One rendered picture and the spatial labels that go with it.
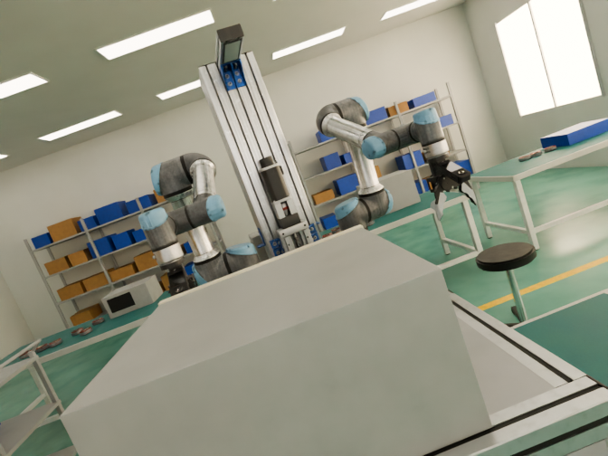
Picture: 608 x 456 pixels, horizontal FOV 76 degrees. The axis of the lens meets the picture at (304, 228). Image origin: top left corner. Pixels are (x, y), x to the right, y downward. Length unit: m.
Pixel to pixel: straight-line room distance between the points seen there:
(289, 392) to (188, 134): 7.36
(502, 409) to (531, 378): 0.07
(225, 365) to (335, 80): 7.51
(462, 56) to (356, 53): 2.05
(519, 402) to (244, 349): 0.34
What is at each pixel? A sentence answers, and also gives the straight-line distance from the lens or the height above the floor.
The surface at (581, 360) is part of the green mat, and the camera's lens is 1.30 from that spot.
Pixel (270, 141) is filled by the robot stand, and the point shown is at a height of 1.63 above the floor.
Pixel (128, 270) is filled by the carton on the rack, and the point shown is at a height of 0.87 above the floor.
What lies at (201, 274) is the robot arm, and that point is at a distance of 1.63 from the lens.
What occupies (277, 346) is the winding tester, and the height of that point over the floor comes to 1.30.
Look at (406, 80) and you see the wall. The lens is 8.17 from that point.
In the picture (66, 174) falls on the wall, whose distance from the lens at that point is 8.38.
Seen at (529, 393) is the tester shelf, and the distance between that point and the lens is 0.59.
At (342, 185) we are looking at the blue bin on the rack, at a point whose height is 0.94.
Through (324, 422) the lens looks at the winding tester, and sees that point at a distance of 0.48.
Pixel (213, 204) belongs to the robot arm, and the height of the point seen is 1.46.
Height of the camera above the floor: 1.47
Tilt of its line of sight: 8 degrees down
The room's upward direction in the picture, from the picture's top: 21 degrees counter-clockwise
